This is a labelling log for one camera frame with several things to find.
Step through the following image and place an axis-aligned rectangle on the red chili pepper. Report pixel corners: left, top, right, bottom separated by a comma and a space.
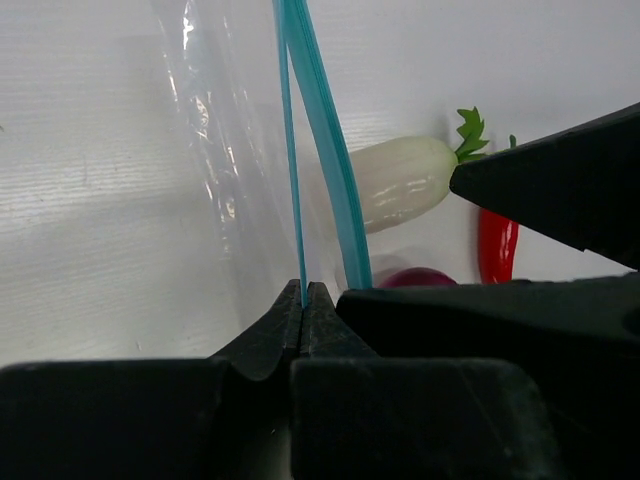
477, 209, 519, 284

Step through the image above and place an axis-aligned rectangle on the purple onion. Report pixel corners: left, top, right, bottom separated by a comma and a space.
378, 267, 457, 288

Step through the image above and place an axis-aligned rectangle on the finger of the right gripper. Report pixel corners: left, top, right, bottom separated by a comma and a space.
450, 105, 639, 269
337, 273, 639, 479

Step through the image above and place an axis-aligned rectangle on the white radish with leaves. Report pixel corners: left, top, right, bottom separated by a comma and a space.
350, 107, 489, 234

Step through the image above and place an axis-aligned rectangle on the clear zip top bag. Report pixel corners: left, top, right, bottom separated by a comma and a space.
152, 1, 373, 306

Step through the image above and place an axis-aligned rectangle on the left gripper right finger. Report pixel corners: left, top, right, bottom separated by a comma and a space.
299, 282, 378, 358

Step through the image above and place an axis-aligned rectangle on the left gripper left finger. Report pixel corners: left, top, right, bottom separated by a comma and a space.
211, 279, 303, 381

